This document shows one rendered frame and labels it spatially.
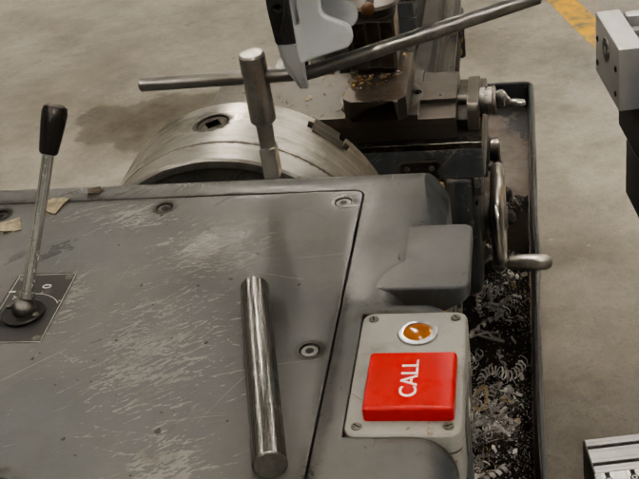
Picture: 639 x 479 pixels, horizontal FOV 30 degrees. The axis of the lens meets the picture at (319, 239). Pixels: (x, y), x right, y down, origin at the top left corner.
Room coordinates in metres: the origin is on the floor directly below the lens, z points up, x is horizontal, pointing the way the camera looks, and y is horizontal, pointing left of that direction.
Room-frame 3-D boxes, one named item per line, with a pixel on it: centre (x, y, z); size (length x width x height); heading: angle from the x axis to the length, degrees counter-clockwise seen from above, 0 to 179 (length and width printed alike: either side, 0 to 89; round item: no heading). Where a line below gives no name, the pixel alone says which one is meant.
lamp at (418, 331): (0.68, -0.06, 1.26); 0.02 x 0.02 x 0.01
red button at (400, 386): (0.62, -0.05, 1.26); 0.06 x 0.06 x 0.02; 78
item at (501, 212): (1.69, -0.28, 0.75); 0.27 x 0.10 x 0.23; 168
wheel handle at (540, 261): (1.57, -0.32, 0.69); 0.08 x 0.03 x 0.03; 78
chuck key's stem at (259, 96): (0.91, 0.03, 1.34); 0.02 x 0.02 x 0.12
